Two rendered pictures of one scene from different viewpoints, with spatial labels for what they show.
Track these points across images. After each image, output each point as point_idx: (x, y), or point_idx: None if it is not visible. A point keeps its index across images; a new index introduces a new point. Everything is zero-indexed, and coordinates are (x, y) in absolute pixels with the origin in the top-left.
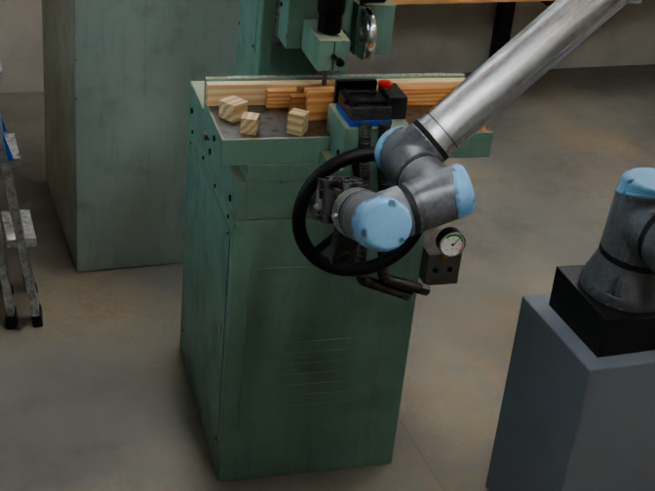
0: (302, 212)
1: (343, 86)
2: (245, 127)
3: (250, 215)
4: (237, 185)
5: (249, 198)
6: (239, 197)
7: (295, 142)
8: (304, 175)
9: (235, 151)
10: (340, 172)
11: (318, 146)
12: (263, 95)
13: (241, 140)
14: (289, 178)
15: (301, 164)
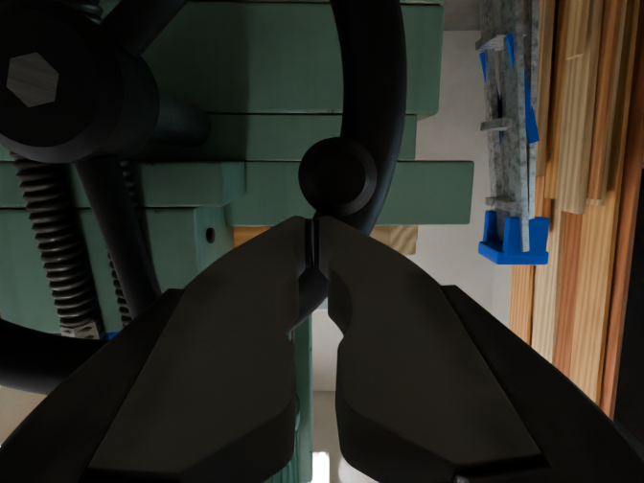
0: (372, 126)
1: None
2: (408, 237)
3: (407, 17)
4: (438, 107)
5: (410, 71)
6: (434, 75)
7: (306, 215)
8: (276, 127)
9: (442, 197)
10: (195, 196)
11: (251, 204)
12: None
13: (429, 222)
14: (311, 121)
15: (287, 159)
